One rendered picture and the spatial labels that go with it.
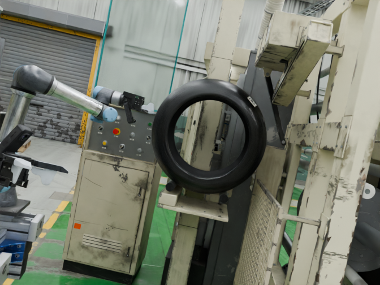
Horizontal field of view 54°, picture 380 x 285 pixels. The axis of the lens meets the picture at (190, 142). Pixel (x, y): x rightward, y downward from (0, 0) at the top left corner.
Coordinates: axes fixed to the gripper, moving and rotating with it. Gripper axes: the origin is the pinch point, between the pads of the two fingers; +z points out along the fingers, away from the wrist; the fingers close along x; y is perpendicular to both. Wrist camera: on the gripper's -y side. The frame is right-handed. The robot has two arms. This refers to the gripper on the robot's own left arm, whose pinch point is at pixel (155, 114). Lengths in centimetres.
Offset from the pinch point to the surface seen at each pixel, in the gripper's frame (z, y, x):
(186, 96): 14.4, 13.7, -12.6
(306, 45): 58, 46, -44
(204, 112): 23.8, 9.6, 25.3
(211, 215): 45, -40, -12
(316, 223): 79, -19, -60
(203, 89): 21.7, 19.8, -12.4
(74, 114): -363, -92, 834
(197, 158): 28.2, -18.0, 24.9
